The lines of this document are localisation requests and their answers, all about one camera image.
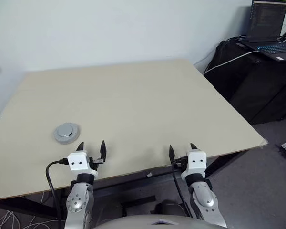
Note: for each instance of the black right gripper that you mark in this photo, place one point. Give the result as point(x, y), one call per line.
point(181, 163)

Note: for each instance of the silver round motor lid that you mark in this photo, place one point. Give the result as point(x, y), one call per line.
point(65, 130)

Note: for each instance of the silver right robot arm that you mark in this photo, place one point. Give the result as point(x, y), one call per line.
point(205, 198)

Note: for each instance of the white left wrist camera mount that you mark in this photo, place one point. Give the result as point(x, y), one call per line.
point(77, 162)

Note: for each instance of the small grey table bracket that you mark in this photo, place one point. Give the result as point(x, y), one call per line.
point(149, 175)

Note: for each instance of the silver robot torso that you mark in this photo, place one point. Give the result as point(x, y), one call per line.
point(157, 221)

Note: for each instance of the black cabinet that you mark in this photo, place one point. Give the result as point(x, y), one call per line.
point(264, 90)

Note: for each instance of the large dark rounded shape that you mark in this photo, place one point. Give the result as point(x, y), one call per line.
point(171, 207)

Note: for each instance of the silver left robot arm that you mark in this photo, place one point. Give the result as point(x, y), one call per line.
point(77, 202)

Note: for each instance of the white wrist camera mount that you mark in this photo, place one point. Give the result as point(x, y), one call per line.
point(77, 162)
point(196, 160)

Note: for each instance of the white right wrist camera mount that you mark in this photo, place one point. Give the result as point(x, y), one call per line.
point(196, 160)

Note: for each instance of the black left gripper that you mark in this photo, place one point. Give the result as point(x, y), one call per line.
point(93, 164)

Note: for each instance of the black open laptop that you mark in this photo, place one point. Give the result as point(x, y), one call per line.
point(267, 19)

